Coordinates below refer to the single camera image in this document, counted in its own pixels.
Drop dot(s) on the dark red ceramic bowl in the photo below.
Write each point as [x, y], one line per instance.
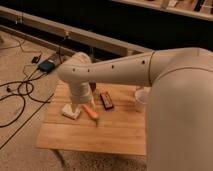
[92, 86]

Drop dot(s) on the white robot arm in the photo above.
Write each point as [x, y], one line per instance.
[179, 113]

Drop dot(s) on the dark red chocolate bar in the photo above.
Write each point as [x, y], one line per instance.
[106, 100]

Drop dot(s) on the orange carrot toy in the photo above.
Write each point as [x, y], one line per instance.
[90, 112]

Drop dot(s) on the white plastic cup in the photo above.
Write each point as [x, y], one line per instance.
[141, 97]

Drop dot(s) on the wooden table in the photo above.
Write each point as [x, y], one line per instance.
[120, 130]

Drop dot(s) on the long beige beam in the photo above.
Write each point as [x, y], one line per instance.
[79, 35]

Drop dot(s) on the white sponge block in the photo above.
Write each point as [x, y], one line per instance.
[67, 111]

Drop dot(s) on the dark blue power box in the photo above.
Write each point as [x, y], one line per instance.
[46, 66]

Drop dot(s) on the small black adapter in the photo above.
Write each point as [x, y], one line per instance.
[36, 59]

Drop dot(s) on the metal table leg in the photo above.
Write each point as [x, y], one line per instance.
[59, 157]

